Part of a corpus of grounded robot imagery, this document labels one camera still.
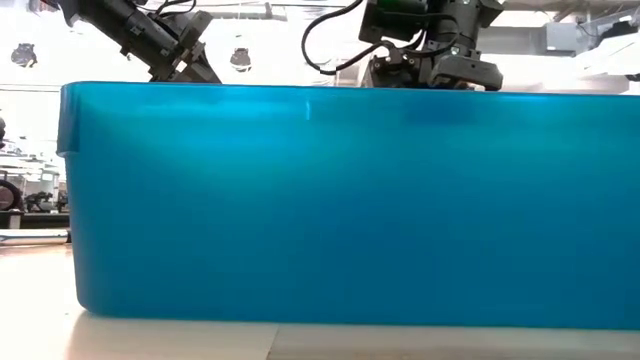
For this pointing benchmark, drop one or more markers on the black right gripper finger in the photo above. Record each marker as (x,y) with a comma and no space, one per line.
(467,72)

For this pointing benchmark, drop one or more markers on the teal blue plastic tray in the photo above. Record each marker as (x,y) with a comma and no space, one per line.
(350,210)

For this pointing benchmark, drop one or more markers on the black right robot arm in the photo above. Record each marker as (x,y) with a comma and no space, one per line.
(465,20)

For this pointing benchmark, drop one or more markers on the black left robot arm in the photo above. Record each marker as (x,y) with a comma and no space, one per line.
(115,25)

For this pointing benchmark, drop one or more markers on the black dome ceiling lamp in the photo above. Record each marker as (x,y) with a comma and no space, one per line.
(23,55)
(241,59)

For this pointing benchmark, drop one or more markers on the black background table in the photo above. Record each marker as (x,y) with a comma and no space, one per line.
(40,221)

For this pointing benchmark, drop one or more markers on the dark round wheel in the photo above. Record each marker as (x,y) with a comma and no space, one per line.
(7,197)

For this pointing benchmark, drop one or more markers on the ceiling light rail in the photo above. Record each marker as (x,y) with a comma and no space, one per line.
(30,90)

